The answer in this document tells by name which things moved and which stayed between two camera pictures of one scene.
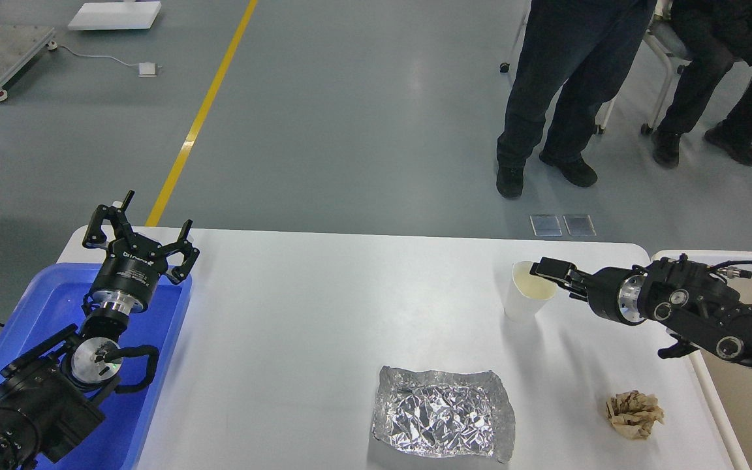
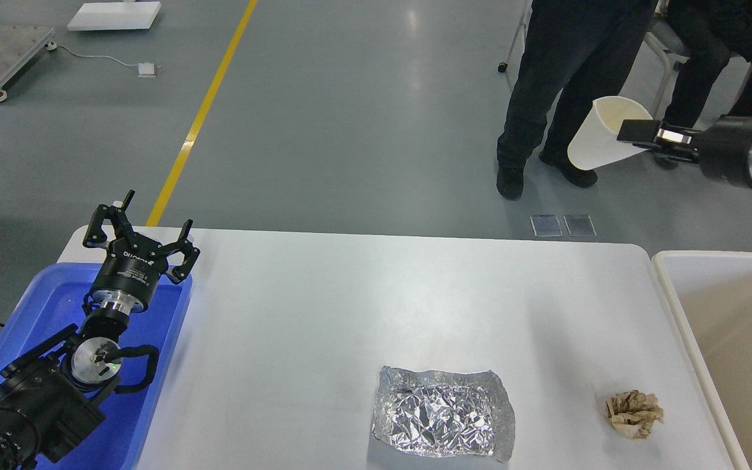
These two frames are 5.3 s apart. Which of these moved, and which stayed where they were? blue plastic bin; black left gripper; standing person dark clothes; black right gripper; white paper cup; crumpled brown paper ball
Moved: black right gripper; white paper cup
Stayed: blue plastic bin; black left gripper; standing person dark clothes; crumpled brown paper ball
